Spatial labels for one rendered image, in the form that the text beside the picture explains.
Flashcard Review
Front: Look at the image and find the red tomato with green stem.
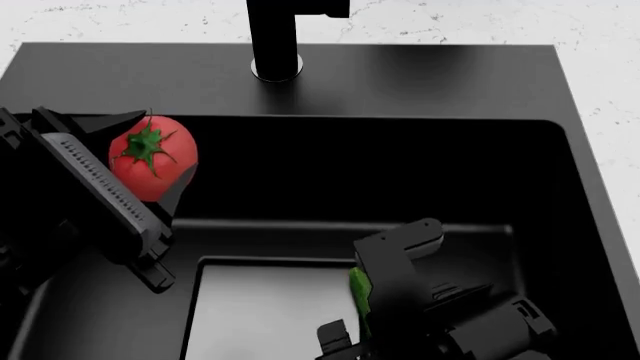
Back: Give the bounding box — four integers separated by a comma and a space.
108, 108, 200, 203

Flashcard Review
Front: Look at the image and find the grey cutting board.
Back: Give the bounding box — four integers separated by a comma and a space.
178, 255, 362, 360

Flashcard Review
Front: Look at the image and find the green vegetable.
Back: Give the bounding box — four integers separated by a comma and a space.
347, 266, 374, 341

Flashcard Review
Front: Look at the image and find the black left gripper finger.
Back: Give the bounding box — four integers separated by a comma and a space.
141, 163, 200, 229
31, 105, 149, 135

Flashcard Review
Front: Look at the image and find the black faucet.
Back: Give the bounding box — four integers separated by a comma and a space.
245, 0, 351, 84

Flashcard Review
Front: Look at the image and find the black kitchen sink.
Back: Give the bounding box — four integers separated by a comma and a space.
0, 41, 640, 360

